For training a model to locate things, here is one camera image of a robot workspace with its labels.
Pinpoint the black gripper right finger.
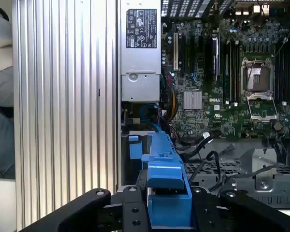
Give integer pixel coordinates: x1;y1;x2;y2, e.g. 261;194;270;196
192;186;290;232

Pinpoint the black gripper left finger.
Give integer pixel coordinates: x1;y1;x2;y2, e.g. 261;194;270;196
19;185;149;232

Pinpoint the hard disk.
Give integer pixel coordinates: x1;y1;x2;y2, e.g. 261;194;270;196
128;131;193;230

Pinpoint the grey metal disk bay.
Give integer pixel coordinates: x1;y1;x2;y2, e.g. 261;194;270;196
183;147;290;209

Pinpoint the black open PC case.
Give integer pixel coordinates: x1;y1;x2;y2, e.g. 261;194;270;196
117;0;290;218

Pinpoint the green Dell motherboard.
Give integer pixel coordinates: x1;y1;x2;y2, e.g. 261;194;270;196
161;14;290;141

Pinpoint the silver finned chipset heatsink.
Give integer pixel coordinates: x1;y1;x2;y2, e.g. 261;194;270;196
183;91;203;110

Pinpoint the silver power supply unit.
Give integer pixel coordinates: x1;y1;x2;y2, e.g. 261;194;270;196
120;0;162;102

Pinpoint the CPU socket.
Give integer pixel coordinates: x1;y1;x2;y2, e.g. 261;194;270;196
241;57;274;94

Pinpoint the person in white top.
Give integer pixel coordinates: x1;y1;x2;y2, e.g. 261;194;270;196
0;0;16;180

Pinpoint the thin metal locking lever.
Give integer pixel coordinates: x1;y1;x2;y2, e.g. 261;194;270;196
274;31;290;58

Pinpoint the black expansion slot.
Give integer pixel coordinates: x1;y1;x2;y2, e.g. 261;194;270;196
179;33;186;72

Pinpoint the white expansion slot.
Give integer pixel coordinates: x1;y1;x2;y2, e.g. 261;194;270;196
173;32;179;72

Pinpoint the thin black wire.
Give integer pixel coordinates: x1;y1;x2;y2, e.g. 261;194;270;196
188;151;281;196

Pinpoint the black wire with white plug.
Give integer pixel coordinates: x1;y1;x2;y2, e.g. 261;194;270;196
176;131;223;160

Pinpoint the blue data wire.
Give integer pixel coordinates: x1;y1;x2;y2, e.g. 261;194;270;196
140;103;160;132

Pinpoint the metal socket cover frame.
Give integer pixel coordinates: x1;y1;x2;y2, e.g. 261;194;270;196
246;92;279;122

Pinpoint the yellow and black wire bundle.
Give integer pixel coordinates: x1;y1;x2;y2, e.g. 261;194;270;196
163;88;179;122

